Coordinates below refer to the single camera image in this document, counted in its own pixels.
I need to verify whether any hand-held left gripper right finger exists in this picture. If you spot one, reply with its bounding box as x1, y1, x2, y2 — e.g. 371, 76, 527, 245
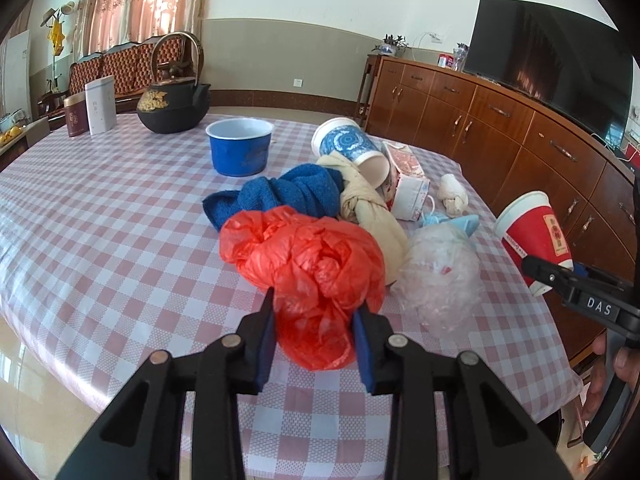
351, 302, 576, 480

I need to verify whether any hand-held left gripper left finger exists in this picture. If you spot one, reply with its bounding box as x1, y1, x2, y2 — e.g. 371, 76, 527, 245
55, 287, 277, 480

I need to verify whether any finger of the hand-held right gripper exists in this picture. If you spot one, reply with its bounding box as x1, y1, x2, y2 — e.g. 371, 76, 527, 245
521, 255, 581, 302
574, 261, 636, 292

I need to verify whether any red paper cup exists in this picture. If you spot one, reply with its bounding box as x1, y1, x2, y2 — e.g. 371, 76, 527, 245
494, 190, 576, 297

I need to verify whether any red plastic bag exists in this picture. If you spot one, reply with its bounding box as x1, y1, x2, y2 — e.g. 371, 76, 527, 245
219, 206, 387, 371

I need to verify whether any blue bowl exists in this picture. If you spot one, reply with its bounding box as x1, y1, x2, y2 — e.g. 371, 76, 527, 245
206, 118, 275, 177

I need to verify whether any blue patterned paper cup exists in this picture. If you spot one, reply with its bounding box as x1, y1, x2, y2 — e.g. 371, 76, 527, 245
311, 117, 391, 186

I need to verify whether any person's right hand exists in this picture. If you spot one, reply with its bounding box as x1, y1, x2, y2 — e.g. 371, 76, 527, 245
581, 332, 640, 423

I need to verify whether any blue face mask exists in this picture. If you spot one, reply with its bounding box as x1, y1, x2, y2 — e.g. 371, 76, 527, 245
417, 195, 481, 236

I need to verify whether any clear plastic bag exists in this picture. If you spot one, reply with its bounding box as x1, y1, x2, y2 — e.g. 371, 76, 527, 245
392, 220, 486, 336

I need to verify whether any crumpled white tissue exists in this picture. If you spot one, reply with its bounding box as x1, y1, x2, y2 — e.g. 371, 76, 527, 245
437, 173, 471, 216

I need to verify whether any beige cloth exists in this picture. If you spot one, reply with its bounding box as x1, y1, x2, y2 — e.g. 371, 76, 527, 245
315, 154, 408, 281

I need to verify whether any wooden sideboard cabinet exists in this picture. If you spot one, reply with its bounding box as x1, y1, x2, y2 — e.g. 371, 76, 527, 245
362, 55, 640, 361

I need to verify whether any blue towel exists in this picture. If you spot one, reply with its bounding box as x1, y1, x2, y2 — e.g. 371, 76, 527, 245
202, 164, 345, 233

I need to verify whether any red and white carton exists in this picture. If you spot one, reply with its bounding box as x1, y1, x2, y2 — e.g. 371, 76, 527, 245
382, 141, 431, 222

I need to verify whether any pink checkered tablecloth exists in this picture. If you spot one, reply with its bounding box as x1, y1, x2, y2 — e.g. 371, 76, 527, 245
0, 107, 583, 476

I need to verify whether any black television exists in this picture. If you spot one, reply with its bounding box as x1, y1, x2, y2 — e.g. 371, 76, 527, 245
461, 0, 633, 147

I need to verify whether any black iron teapot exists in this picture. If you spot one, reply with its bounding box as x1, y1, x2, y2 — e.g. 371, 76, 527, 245
136, 31, 212, 134

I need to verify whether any potted plant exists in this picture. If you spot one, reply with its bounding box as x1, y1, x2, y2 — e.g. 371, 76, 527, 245
371, 34, 411, 57

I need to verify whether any white tin box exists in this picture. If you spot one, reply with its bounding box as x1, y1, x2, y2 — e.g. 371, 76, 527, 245
84, 76, 118, 136

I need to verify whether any maroon tin can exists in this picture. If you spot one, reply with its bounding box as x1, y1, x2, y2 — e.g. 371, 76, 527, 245
63, 92, 89, 139

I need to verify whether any wooden sofa bench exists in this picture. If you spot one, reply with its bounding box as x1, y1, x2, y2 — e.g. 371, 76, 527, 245
37, 35, 206, 116

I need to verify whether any fruit tray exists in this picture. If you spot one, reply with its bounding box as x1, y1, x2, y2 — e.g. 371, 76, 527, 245
0, 110, 28, 150

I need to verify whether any embroidered curtain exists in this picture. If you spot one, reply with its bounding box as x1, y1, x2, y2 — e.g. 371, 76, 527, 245
75, 0, 208, 61

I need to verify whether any white refrigerator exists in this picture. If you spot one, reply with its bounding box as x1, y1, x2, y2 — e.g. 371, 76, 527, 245
0, 30, 31, 116

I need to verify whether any coat rack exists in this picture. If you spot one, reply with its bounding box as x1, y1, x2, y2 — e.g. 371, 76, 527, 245
40, 2, 76, 91

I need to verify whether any wall socket with cable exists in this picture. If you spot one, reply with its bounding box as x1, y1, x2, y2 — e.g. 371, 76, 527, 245
410, 31, 445, 51

